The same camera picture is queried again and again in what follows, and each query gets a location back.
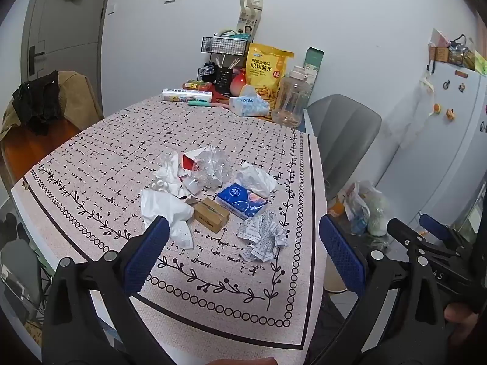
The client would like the green box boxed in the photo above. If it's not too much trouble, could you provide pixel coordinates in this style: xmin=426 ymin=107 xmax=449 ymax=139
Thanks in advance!
xmin=302 ymin=47 xmax=325 ymax=92

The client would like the door handle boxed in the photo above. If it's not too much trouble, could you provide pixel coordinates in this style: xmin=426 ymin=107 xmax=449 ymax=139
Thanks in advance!
xmin=28 ymin=43 xmax=46 ymax=77

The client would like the patterned pink tablecloth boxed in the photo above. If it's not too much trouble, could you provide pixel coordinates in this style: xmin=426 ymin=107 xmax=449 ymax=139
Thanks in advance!
xmin=11 ymin=93 xmax=328 ymax=354

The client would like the person's right forearm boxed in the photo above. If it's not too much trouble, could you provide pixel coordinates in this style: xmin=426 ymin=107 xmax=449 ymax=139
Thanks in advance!
xmin=447 ymin=321 xmax=487 ymax=365

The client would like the grey chair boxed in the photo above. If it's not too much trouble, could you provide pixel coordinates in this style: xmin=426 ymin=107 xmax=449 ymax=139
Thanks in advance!
xmin=304 ymin=94 xmax=382 ymax=202

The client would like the wooden chair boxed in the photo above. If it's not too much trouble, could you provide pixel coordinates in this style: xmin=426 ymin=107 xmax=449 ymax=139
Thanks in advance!
xmin=0 ymin=116 xmax=82 ymax=187

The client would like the pink box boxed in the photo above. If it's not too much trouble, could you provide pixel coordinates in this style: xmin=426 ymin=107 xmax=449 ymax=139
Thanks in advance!
xmin=430 ymin=28 xmax=451 ymax=51

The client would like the white fridge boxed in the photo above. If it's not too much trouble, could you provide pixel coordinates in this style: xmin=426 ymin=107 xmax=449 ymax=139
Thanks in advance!
xmin=396 ymin=61 xmax=487 ymax=229

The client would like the person's right hand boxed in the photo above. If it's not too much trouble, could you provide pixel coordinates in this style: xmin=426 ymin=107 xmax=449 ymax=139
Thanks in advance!
xmin=444 ymin=303 xmax=481 ymax=331

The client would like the white roll pack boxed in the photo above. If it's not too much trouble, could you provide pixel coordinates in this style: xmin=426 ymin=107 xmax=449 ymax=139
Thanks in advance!
xmin=162 ymin=87 xmax=213 ymax=103

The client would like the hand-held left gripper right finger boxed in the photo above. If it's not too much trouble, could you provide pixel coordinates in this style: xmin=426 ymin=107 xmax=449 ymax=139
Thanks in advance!
xmin=312 ymin=215 xmax=457 ymax=365

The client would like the small cardboard box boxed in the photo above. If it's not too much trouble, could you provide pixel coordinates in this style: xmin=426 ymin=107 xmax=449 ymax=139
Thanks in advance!
xmin=194 ymin=198 xmax=231 ymax=234

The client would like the black bag on chair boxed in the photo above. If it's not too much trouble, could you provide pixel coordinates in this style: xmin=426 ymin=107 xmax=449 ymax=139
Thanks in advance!
xmin=11 ymin=70 xmax=71 ymax=135

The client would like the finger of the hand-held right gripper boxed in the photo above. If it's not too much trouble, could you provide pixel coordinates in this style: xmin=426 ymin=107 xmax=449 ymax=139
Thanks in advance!
xmin=387 ymin=218 xmax=463 ymax=261
xmin=418 ymin=214 xmax=463 ymax=246

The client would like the large white tissue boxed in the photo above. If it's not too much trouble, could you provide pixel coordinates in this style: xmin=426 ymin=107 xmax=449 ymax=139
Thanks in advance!
xmin=141 ymin=189 xmax=195 ymax=249

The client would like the yellow snack bag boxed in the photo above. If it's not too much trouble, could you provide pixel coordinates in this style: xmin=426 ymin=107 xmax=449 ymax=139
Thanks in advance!
xmin=245 ymin=43 xmax=295 ymax=111

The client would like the red and white carton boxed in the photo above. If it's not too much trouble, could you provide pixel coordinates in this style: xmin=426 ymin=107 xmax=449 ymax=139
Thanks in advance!
xmin=182 ymin=151 xmax=208 ymax=171

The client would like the clear bag with handle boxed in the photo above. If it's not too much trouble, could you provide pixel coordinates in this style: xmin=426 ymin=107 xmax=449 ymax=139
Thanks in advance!
xmin=449 ymin=34 xmax=476 ymax=69

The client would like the black utensil holder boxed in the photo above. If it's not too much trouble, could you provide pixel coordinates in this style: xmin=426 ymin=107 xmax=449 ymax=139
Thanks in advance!
xmin=211 ymin=57 xmax=240 ymax=94

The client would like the grey door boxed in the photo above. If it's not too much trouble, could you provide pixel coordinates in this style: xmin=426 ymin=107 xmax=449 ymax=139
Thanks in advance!
xmin=21 ymin=0 xmax=117 ymax=84

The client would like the hanging white plastic bag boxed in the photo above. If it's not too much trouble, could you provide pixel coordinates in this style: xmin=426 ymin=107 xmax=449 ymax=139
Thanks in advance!
xmin=384 ymin=76 xmax=436 ymax=145

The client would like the clear water jug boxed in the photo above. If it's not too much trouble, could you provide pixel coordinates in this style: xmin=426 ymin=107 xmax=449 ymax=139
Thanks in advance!
xmin=271 ymin=65 xmax=313 ymax=127

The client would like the clear plastic wrap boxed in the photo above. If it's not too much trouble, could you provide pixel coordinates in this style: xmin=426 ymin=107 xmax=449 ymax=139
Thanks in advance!
xmin=192 ymin=146 xmax=233 ymax=189

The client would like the printed receipt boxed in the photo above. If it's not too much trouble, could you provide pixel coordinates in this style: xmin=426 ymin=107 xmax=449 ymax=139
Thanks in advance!
xmin=238 ymin=213 xmax=288 ymax=263

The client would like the fluffy white tissue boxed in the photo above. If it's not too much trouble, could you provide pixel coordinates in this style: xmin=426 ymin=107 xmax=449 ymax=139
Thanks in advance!
xmin=234 ymin=163 xmax=278 ymax=198

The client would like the black wire rack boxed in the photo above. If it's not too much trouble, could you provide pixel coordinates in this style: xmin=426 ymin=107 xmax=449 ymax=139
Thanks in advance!
xmin=198 ymin=34 xmax=252 ymax=84

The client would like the blue tissue packet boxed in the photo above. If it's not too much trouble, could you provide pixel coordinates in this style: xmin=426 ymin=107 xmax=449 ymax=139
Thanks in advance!
xmin=217 ymin=182 xmax=269 ymax=219

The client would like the peach shaped ornament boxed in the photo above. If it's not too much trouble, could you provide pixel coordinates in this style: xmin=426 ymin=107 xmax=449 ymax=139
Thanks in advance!
xmin=230 ymin=69 xmax=248 ymax=96

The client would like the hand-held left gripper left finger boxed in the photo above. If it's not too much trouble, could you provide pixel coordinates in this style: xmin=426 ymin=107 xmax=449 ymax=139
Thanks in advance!
xmin=42 ymin=215 xmax=179 ymax=365

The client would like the white and blue tissue pack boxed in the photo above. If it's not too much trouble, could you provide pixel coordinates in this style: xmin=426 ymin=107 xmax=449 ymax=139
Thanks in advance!
xmin=228 ymin=84 xmax=272 ymax=118

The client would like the small white tissue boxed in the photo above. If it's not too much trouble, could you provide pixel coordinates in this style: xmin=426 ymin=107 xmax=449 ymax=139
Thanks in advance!
xmin=152 ymin=151 xmax=191 ymax=198

